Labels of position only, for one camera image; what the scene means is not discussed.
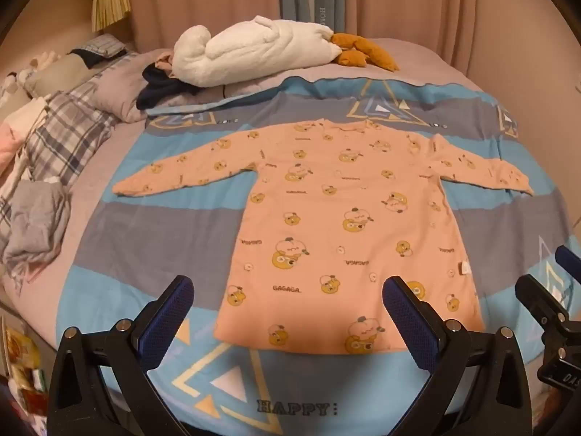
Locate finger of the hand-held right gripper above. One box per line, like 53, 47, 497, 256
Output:
515, 274, 571, 333
554, 245, 581, 285

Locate blue grey printed blanket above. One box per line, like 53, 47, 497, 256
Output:
57, 77, 573, 436

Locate pink curtain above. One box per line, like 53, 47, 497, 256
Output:
129, 0, 581, 101

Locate grey folded cloth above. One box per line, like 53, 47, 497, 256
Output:
4, 181, 72, 268

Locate plaid grey quilt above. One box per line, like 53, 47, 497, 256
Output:
0, 50, 153, 282

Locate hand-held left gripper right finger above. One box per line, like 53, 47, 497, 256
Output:
382, 275, 534, 436

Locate pink printed long-sleeve shirt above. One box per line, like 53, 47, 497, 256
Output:
112, 118, 535, 356

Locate white plush toy orange feet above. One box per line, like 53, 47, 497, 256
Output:
174, 15, 400, 88

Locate plaid pillow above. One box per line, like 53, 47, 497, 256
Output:
72, 33, 129, 59

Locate pile of snack packets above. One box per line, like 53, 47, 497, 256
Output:
0, 320, 50, 421

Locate dark navy garment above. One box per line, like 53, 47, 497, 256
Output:
137, 64, 203, 110

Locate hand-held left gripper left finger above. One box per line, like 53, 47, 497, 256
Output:
46, 275, 196, 436

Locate yellow fringed cloth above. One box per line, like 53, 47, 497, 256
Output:
92, 0, 132, 33

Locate bed with lilac sheet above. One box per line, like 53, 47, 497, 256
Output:
0, 34, 482, 328

